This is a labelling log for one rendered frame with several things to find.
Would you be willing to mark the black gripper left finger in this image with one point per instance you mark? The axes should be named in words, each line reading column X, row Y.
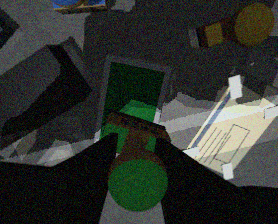
column 70, row 192

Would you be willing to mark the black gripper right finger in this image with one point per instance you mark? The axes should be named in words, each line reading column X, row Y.
column 196, row 195

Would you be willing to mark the cream paper card taped down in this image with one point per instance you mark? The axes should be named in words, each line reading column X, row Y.
column 234, row 125

